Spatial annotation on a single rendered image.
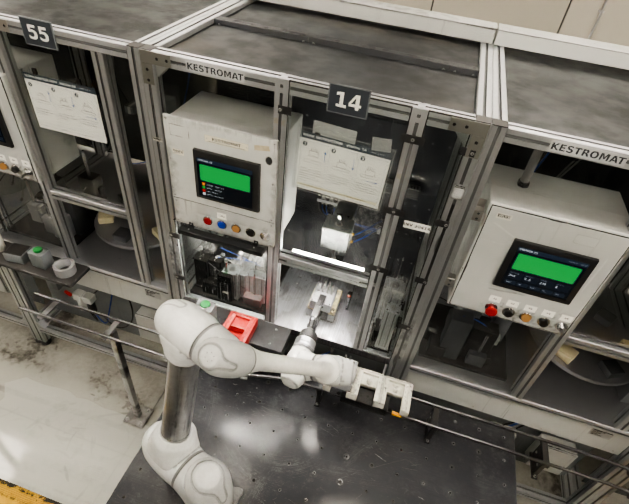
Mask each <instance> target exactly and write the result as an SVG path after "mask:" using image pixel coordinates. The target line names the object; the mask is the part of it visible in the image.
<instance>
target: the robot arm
mask: <svg viewBox="0 0 629 504"><path fill-rule="evenodd" d="M326 297H327V296H326V295H323V294H320V296H319V298H318V301H317V303H316V304H315V307H314V310H313V312H312V315H311V317H310V318H309V323H308V324H307V328H304V329H302V330H301V332H300V334H299V336H297V337H296V339H295V342H294V344H293V346H292V349H291V350H290V351H289V353H288V354H287V356H284V355H278V354H272V353H266V352H262V351H259V350H257V349H255V348H253V347H252V346H251V345H249V344H246V343H244V342H242V341H239V339H238V338H237V337H236V336H235V335H233V334H232V333H231V332H230V331H229V330H227V329H226V328H225V327H224V326H223V325H221V324H220V323H219V322H218V321H217V320H216V319H215V318H214V317H213V316H212V315H211V314H209V313H208V312H207V311H205V310H204V309H202V308H201V307H199V306H198V305H196V304H194V303H192V302H190V301H187V300H183V299H171V300H167V301H166V302H164V303H163V304H162V305H161V306H160V307H159V308H158V310H157V311H156V313H155V317H154V324H155V328H156V331H157V332H158V334H159V337H160V340H161V343H162V347H163V350H164V354H165V356H166V358H167V359H168V365H167V375H166V385H165V396H164V406H163V416H162V420H161V421H158V422H156V423H154V424H153V425H152V426H151V427H149V428H148V430H147V431H146V432H145V434H144V436H143V439H142V450H143V454H144V457H145V459H146V460H147V462H148V463H149V464H150V466H151V467H152V468H153V469H154V470H155V472H156V473H157V474H158V475H159V476H160V477H161V478H162V479H163V480H164V481H165V482H167V483H168V484H169V485H170V486H171V487H172V488H173V489H174V490H175V491H176V492H177V493H178V495H179V496H180V497H181V499H182V500H183V501H184V503H185V504H237V503H238V501H239V499H240V498H241V497H242V495H243V489H242V488H240V487H233V483H232V478H231V475H230V472H229V470H228V468H227V467H226V465H225V464H224V463H223V462H221V461H220V460H218V459H216V458H213V457H211V456H210V455H208V454H207V453H206V452H205V451H204V450H203V449H202V448H201V447H200V443H199V440H198V436H197V430H196V427H195V425H194V424H193V423H192V417H193V410H194V403H195V397H196V390H197V383H198V377H199V370H200V367H201V368H202V370H204V371H205V372H206V373H208V374H210V375H212V376H215V377H220V378H238V377H243V376H247V375H249V374H251V373H254V372H258V371H263V372H275V373H281V380H282V382H283V384H284V385H286V386H287V387H289V388H292V389H297V388H299V387H300V386H301V385H303V384H304V382H305V381H317V382H319V383H321V384H324V385H329V386H348V385H351V384H352V383H353V382H354V381H355V377H356V366H355V365H354V363H353V362H352V361H350V360H348V359H346V358H343V357H339V356H335V355H327V354H324V355H317V354H314V350H315V346H316V340H317V337H318V336H317V333H316V328H317V326H318V323H319V321H320V320H319V319H320V316H321V315H322V312H323V311H320V310H321V308H323V304H324V302H325V299H326Z"/></svg>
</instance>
